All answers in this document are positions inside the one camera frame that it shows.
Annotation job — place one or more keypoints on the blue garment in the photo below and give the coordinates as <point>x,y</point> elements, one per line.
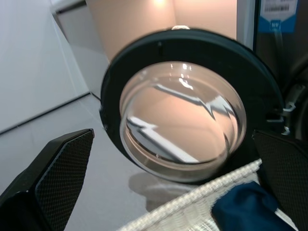
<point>245,207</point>

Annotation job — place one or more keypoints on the pale woven basket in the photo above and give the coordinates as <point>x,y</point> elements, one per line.
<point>192,209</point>

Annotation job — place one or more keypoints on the grey washing machine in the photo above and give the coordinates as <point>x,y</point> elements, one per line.
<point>272,72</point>

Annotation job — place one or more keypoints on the round glass washing machine door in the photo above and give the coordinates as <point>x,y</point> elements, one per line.
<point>183,115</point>

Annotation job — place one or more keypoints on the blue promotional sticker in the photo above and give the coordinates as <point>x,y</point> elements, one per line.
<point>276,19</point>

